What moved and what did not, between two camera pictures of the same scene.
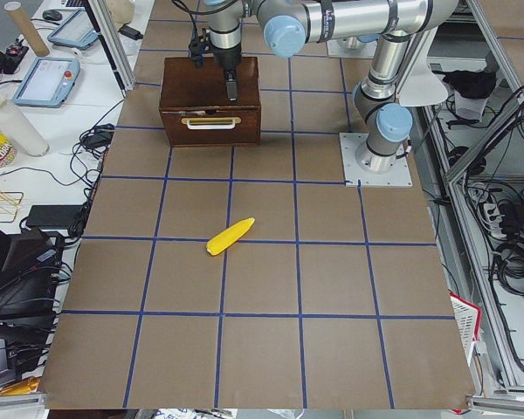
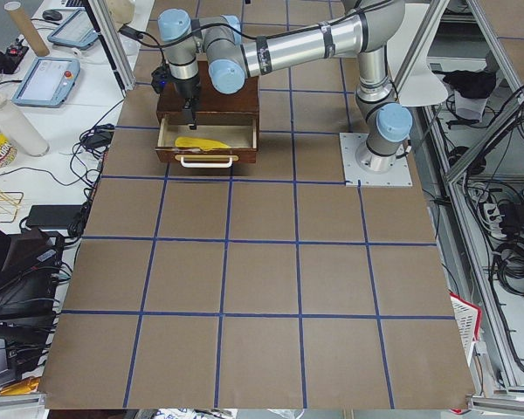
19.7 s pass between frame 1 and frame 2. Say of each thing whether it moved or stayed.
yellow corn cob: moved
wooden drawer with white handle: moved
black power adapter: stayed
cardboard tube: stayed
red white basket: stayed
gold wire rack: stayed
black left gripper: moved
